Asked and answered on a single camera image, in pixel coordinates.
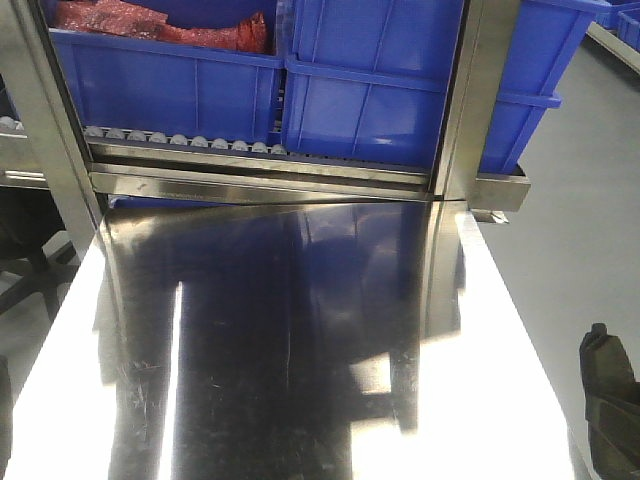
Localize grey roller conveyor track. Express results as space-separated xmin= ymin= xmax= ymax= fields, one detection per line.
xmin=0 ymin=114 xmax=289 ymax=156

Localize black office chair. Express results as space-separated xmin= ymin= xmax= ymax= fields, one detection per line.
xmin=1 ymin=187 xmax=78 ymax=321

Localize grey brake pad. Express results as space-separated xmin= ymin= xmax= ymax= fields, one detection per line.
xmin=579 ymin=323 xmax=639 ymax=389

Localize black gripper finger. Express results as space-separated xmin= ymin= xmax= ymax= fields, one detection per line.
xmin=0 ymin=356 xmax=13 ymax=468
xmin=584 ymin=382 xmax=639 ymax=479

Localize red bubble wrap bag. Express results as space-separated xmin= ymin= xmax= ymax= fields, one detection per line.
xmin=50 ymin=1 xmax=271 ymax=54

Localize right blue plastic bin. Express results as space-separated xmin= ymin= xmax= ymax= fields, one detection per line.
xmin=282 ymin=1 xmax=608 ymax=174

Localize blue plastic bin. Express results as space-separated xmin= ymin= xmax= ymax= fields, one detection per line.
xmin=282 ymin=1 xmax=608 ymax=174
xmin=41 ymin=1 xmax=284 ymax=144

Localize stainless steel rack frame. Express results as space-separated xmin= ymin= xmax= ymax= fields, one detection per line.
xmin=1 ymin=1 xmax=530 ymax=253

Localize left blue plastic bin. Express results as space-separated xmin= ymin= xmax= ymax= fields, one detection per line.
xmin=41 ymin=1 xmax=284 ymax=144

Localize far blue bins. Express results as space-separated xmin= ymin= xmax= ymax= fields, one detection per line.
xmin=595 ymin=0 xmax=640 ymax=32

